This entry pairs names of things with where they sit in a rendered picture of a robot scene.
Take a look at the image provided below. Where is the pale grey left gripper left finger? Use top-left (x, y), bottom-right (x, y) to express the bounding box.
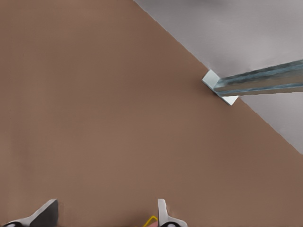
top-left (0, 199), bottom-right (59, 227)

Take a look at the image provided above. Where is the silver frame post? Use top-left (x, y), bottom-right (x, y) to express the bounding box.
top-left (202, 59), bottom-right (303, 106)

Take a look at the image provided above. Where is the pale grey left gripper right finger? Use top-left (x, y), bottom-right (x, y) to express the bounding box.
top-left (157, 199), bottom-right (188, 227)

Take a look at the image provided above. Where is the yellow-rimmed pink object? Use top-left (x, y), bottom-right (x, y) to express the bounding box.
top-left (143, 215), bottom-right (159, 227)

